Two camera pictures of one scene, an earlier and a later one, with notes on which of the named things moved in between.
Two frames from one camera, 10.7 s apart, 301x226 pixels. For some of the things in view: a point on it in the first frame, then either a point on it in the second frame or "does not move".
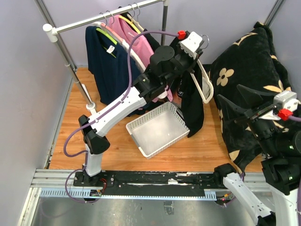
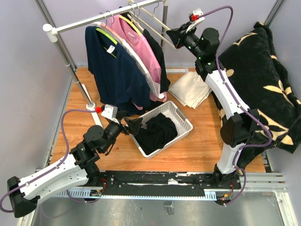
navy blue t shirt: (107, 61) does not move
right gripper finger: (233, 113) -> (176, 36)
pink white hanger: (105, 26) does not move
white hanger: (193, 76) -> (144, 26)
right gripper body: (261, 124) -> (190, 40)
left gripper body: (184, 61) -> (114, 128)
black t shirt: (190, 100) -> (156, 130)
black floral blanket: (252, 62) does not move
